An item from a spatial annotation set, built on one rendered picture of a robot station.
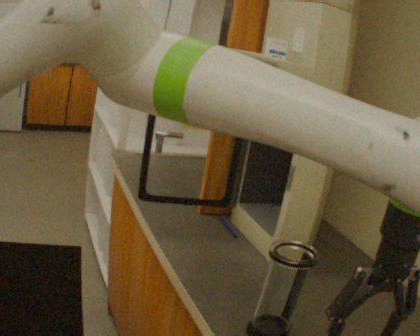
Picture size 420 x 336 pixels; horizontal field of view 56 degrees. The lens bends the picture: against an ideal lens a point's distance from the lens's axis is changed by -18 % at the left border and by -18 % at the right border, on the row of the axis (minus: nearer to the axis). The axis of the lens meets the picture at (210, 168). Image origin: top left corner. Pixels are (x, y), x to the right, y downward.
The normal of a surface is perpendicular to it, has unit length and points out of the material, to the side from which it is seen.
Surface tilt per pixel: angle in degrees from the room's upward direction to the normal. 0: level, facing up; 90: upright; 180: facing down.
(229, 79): 66
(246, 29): 90
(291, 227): 90
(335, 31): 90
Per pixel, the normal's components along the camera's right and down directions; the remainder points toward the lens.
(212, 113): -0.42, 0.65
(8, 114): 0.35, 0.32
